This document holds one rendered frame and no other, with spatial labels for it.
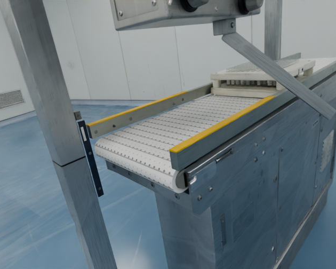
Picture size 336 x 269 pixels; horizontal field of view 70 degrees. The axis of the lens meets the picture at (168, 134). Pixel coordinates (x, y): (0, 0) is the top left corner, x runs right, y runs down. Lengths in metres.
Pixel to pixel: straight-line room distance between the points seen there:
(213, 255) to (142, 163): 0.32
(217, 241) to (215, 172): 0.24
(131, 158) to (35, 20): 0.31
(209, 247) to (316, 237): 1.04
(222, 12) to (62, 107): 0.37
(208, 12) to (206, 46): 3.62
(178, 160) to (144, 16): 0.20
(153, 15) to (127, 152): 0.27
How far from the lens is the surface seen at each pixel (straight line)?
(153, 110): 0.67
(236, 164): 0.52
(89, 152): 0.60
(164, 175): 0.40
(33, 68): 0.54
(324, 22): 3.64
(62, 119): 0.56
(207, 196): 0.46
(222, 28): 0.45
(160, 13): 0.29
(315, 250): 1.56
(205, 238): 0.64
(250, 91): 0.77
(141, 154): 0.46
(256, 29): 3.73
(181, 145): 0.37
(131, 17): 0.34
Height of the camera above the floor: 1.08
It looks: 21 degrees down
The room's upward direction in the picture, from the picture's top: 8 degrees counter-clockwise
